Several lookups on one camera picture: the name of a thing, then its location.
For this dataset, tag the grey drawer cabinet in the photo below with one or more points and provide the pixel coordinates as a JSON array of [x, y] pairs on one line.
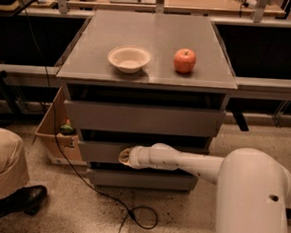
[[88, 76]]

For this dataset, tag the person's khaki trouser leg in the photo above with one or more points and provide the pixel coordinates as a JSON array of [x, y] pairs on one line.
[[14, 173]]

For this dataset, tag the black leather shoe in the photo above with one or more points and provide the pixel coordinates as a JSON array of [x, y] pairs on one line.
[[27, 200]]

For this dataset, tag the grey drawer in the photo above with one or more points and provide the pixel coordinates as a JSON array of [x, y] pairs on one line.
[[104, 146], [144, 119], [141, 180]]

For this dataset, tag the white paper bowl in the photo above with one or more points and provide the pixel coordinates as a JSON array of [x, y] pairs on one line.
[[129, 59]]

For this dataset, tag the cardboard box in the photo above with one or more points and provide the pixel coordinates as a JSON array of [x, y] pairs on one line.
[[60, 148]]

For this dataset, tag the grey bottom drawer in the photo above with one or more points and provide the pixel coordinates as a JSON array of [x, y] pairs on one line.
[[141, 180]]

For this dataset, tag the grey top drawer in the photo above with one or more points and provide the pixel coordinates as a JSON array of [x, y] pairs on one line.
[[144, 119]]

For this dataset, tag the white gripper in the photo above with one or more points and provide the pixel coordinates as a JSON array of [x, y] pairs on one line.
[[136, 157]]

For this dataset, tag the wooden background workbench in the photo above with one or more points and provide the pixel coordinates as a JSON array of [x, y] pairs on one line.
[[256, 9]]

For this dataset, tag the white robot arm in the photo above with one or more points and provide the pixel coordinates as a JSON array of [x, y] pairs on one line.
[[253, 189]]

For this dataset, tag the red apple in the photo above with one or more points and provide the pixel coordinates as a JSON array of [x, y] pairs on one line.
[[184, 60]]

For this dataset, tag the green toy in box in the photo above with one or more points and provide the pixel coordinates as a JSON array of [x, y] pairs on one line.
[[66, 128]]

